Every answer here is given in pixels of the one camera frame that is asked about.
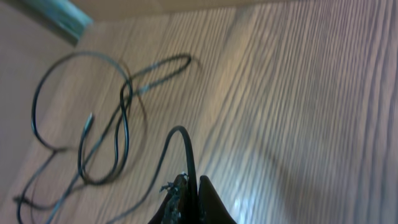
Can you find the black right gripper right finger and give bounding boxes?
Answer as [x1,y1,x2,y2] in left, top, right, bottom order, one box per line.
[198,175,236,224]

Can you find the colourful painted cloth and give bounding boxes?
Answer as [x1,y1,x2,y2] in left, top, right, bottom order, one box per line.
[22,0,93,40]

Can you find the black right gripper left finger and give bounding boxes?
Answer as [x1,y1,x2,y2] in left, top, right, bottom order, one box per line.
[149,173,188,224]

